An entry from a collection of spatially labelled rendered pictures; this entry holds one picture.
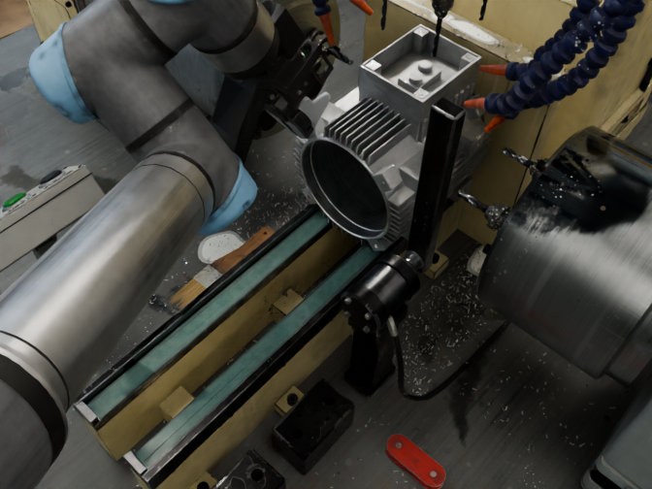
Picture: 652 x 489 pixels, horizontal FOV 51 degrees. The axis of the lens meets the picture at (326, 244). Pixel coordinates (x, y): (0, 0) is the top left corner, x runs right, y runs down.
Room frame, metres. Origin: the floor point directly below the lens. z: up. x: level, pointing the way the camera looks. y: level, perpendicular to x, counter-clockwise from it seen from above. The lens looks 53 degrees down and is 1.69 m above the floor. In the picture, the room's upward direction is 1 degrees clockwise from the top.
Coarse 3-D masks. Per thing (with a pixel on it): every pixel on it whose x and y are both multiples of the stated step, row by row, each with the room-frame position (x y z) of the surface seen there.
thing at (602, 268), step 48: (576, 144) 0.54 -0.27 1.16; (624, 144) 0.56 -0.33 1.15; (528, 192) 0.49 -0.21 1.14; (576, 192) 0.48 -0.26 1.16; (624, 192) 0.47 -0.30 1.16; (528, 240) 0.45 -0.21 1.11; (576, 240) 0.43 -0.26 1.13; (624, 240) 0.42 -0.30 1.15; (480, 288) 0.45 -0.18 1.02; (528, 288) 0.42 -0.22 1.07; (576, 288) 0.40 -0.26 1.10; (624, 288) 0.38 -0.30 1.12; (576, 336) 0.37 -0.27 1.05; (624, 336) 0.35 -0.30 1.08; (624, 384) 0.34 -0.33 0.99
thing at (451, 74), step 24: (408, 48) 0.76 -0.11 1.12; (432, 48) 0.76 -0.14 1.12; (456, 48) 0.74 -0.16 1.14; (360, 72) 0.69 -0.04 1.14; (384, 72) 0.72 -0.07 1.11; (408, 72) 0.70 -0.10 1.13; (432, 72) 0.71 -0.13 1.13; (456, 72) 0.72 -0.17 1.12; (360, 96) 0.69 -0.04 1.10; (384, 96) 0.67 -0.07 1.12; (408, 96) 0.64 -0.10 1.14; (432, 96) 0.64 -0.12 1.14; (456, 96) 0.68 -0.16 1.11; (408, 120) 0.64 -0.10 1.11
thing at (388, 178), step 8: (480, 96) 0.70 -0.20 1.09; (472, 112) 0.69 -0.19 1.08; (480, 112) 0.69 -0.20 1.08; (320, 120) 0.65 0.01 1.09; (320, 128) 0.64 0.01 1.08; (384, 168) 0.58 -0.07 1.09; (392, 168) 0.57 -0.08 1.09; (376, 176) 0.57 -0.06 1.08; (384, 176) 0.56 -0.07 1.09; (392, 176) 0.56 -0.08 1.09; (400, 176) 0.57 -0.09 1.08; (384, 184) 0.56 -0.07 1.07; (392, 184) 0.55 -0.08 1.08; (304, 192) 0.65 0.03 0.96; (312, 200) 0.64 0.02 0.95; (368, 240) 0.57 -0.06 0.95; (376, 240) 0.56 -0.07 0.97; (384, 240) 0.56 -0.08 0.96; (376, 248) 0.56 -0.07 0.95; (384, 248) 0.55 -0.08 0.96
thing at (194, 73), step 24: (288, 0) 0.83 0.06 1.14; (312, 24) 0.86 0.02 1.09; (336, 24) 0.91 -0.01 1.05; (192, 48) 0.79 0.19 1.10; (336, 48) 0.90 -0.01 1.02; (192, 72) 0.77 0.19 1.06; (216, 72) 0.75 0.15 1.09; (192, 96) 0.78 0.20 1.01; (216, 96) 0.74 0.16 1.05; (312, 96) 0.85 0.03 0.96; (264, 120) 0.77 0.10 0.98
